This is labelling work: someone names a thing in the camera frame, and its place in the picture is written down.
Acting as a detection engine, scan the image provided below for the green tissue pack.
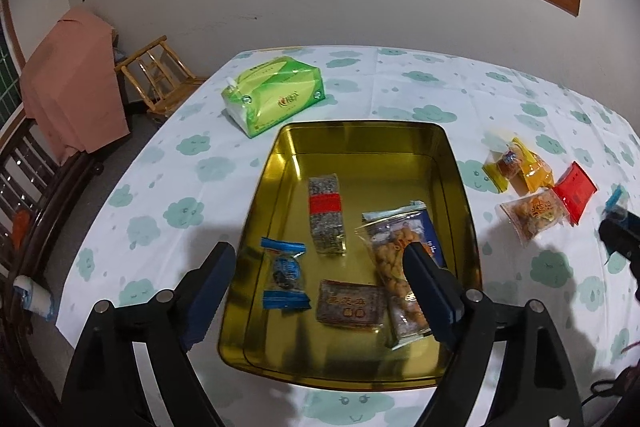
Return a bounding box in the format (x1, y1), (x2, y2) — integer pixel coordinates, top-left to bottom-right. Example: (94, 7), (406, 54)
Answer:
(221, 56), (326, 138)

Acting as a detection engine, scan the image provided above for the orange bag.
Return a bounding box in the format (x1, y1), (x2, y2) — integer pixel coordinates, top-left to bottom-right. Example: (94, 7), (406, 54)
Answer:
(11, 209), (28, 248)

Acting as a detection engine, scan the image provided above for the yellow picture snack packet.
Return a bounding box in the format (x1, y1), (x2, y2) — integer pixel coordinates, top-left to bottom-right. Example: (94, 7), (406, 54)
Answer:
(482, 139), (526, 192)

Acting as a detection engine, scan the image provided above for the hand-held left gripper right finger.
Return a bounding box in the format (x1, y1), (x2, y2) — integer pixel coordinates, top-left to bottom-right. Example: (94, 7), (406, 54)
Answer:
(402, 243), (585, 427)

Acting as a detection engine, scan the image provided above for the dark wooden bench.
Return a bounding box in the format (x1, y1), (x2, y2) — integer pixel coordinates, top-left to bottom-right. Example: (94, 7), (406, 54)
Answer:
(0, 107), (101, 427)

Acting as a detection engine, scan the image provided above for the orange snack packet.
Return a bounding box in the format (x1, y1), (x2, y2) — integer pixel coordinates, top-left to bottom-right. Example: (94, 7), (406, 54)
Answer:
(510, 138), (555, 194)

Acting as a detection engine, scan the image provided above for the gold tin box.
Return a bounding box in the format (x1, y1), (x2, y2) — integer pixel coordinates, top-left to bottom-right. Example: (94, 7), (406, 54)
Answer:
(217, 119), (483, 392)

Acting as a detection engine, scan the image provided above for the clear fried cookie packet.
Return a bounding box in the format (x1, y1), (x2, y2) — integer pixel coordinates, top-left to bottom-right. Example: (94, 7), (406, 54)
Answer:
(496, 189), (571, 248)

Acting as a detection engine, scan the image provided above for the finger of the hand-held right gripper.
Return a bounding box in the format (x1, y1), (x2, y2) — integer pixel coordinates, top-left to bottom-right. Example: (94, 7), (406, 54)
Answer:
(598, 217), (640, 258)

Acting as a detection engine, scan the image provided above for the green grille window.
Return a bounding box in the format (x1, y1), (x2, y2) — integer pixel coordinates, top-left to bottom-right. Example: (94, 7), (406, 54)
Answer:
(0, 0), (26, 128)

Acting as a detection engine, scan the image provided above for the pink cloth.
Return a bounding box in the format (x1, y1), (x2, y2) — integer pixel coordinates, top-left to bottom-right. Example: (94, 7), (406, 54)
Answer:
(20, 6), (132, 165)

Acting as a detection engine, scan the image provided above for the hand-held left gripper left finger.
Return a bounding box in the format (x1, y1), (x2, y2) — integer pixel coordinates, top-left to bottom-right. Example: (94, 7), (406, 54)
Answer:
(62, 241), (237, 427)

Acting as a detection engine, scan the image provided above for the light wooden chair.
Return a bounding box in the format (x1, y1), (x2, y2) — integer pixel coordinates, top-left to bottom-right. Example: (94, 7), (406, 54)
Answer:
(114, 35), (208, 118)

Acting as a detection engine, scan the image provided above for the red snack packet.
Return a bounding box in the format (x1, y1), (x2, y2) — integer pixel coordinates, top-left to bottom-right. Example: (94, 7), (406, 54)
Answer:
(551, 162), (598, 225)

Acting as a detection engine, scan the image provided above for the clear dough twist packet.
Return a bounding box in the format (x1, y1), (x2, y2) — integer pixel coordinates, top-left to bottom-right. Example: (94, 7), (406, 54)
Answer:
(356, 207), (436, 350)

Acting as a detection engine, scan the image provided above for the white blue paper roll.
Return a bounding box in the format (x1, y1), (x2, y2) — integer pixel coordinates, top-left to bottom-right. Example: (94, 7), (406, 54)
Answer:
(14, 274), (53, 323)

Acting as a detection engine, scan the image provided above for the blue candy packet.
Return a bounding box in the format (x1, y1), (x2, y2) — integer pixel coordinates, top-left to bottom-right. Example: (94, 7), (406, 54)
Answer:
(260, 237), (310, 313)
(604, 184), (629, 222)

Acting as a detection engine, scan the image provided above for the brown candy packet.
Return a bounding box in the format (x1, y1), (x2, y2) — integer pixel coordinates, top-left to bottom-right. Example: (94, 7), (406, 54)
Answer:
(316, 279), (388, 332)

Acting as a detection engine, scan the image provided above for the dark blue biscuit packet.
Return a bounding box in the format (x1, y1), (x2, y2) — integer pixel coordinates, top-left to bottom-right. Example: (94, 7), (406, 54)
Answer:
(362, 202), (448, 273)

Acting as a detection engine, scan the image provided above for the sesame bar packet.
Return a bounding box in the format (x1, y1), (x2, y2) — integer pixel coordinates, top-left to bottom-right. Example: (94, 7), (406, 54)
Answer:
(307, 174), (347, 255)

